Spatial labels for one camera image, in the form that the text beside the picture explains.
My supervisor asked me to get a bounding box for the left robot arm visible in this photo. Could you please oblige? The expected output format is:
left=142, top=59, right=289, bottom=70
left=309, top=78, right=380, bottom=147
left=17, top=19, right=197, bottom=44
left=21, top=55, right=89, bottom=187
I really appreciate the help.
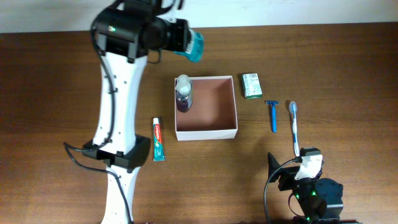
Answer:
left=81, top=1, right=203, bottom=223

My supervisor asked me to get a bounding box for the white open cardboard box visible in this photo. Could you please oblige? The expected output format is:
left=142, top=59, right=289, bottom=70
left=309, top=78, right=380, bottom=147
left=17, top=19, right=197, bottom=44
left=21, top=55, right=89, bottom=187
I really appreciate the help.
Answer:
left=174, top=76, right=238, bottom=141

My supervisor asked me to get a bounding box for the purple soap pump bottle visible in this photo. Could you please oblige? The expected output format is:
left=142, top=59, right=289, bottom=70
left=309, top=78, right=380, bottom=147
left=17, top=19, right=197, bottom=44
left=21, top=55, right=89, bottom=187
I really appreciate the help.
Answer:
left=175, top=75, right=193, bottom=113

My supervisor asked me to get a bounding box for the blue disposable razor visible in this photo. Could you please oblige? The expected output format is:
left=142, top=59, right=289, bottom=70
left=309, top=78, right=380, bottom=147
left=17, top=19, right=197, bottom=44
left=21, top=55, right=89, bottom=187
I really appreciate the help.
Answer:
left=266, top=100, right=279, bottom=133

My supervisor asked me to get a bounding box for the green white soap box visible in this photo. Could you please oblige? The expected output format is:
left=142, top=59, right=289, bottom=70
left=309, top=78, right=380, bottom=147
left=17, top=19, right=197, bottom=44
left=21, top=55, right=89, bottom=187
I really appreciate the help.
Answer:
left=242, top=73, right=262, bottom=99

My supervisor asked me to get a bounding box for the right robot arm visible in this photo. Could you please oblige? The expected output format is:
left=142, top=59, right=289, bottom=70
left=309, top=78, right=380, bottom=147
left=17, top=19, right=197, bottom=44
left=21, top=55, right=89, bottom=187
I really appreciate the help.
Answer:
left=266, top=147, right=344, bottom=223

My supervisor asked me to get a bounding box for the blue white toothbrush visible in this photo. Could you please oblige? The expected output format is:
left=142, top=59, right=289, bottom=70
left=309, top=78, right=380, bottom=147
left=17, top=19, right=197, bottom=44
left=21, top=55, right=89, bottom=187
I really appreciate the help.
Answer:
left=289, top=101, right=300, bottom=157

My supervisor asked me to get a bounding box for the green mouthwash bottle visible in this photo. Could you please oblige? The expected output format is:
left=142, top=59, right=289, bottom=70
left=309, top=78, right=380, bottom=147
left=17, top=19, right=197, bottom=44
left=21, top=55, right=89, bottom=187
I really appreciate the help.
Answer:
left=175, top=29, right=205, bottom=62

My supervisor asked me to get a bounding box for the Colgate toothpaste tube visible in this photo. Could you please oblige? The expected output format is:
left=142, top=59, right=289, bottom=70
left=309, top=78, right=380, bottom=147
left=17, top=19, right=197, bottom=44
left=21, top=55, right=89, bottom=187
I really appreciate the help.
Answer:
left=153, top=118, right=165, bottom=162

